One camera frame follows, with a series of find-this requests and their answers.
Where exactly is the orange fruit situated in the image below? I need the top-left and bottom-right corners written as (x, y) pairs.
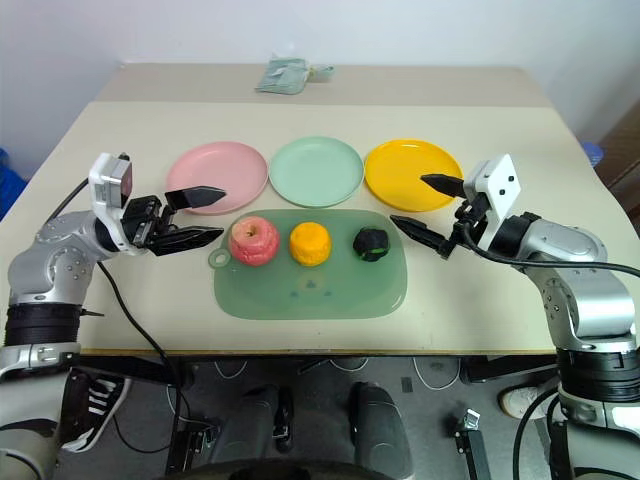
top-left (288, 221), bottom-right (334, 268)

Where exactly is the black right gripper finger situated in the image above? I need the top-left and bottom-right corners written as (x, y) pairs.
top-left (419, 173), bottom-right (467, 199)
top-left (389, 214), bottom-right (454, 260)

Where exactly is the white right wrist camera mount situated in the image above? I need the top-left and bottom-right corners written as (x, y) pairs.
top-left (462, 153), bottom-right (523, 250)

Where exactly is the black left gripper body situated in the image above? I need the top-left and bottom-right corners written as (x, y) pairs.
top-left (121, 195), bottom-right (175, 249)

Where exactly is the pale green plate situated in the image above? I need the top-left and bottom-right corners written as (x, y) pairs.
top-left (268, 135), bottom-right (365, 209)

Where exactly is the black sneaker with white stripes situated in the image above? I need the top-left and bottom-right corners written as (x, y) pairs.
top-left (58, 370), bottom-right (127, 454)

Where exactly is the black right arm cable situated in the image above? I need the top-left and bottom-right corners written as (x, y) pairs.
top-left (460, 222), bottom-right (640, 276)

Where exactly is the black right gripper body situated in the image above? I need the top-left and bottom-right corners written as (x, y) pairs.
top-left (451, 191), bottom-right (494, 249)

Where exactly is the brown wooden cabinet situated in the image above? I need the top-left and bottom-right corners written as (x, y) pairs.
top-left (596, 98), bottom-right (640, 204)

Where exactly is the white shoe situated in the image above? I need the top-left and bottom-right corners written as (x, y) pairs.
top-left (498, 383), bottom-right (552, 421)

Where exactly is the black table frame bar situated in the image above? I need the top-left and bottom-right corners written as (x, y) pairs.
top-left (458, 355), bottom-right (562, 385)
top-left (74, 353), bottom-right (182, 389)

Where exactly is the dark green avocado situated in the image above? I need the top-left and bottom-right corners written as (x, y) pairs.
top-left (351, 226), bottom-right (391, 263)

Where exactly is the translucent green cutting mat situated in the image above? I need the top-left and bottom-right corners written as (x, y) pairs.
top-left (207, 208), bottom-right (410, 322)

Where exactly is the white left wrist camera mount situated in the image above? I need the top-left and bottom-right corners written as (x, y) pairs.
top-left (88, 152), bottom-right (136, 257)

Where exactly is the black metal stand leg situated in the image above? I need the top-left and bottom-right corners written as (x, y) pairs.
top-left (449, 407), bottom-right (490, 480)
top-left (165, 418), bottom-right (222, 475)

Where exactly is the white floor cable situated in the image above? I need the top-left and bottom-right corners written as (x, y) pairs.
top-left (213, 356), bottom-right (250, 380)
top-left (411, 356), bottom-right (462, 391)

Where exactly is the yellow plate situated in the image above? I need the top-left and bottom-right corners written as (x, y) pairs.
top-left (363, 138), bottom-right (464, 214)

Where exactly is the blue plastic object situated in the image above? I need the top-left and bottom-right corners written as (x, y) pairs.
top-left (0, 146), bottom-right (30, 222)
top-left (581, 140), bottom-right (607, 169)

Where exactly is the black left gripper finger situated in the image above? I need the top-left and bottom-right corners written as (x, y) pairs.
top-left (148, 226), bottom-right (225, 258)
top-left (163, 185), bottom-right (228, 217)

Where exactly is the dark grey rounded shape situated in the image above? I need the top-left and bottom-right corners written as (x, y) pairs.
top-left (348, 381), bottom-right (415, 480)
top-left (208, 383), bottom-right (282, 467)

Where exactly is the pink plate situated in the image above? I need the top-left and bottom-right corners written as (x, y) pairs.
top-left (165, 141), bottom-right (269, 217)

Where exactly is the crumpled pale green bag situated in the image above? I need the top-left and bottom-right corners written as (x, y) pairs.
top-left (254, 53), bottom-right (337, 96)

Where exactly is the red apple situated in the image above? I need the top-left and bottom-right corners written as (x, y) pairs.
top-left (228, 215), bottom-right (281, 268)

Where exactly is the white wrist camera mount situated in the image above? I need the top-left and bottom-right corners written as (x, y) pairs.
top-left (462, 153), bottom-right (523, 250)
top-left (88, 152), bottom-right (136, 257)

